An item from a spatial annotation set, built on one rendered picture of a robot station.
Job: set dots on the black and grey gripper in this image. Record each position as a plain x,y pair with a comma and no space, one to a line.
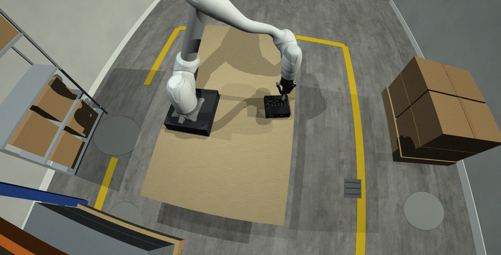
287,88

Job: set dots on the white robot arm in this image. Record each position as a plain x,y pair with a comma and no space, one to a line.
181,88

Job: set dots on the dark grey lighting desk panel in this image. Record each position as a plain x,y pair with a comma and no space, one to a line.
275,107

